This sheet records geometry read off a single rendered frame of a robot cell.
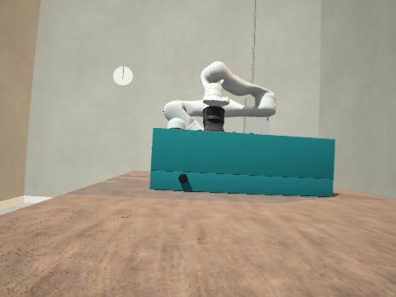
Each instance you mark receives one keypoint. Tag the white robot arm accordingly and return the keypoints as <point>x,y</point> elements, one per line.
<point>265,100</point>

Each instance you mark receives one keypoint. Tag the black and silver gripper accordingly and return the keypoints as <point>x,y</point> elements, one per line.
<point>213,112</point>

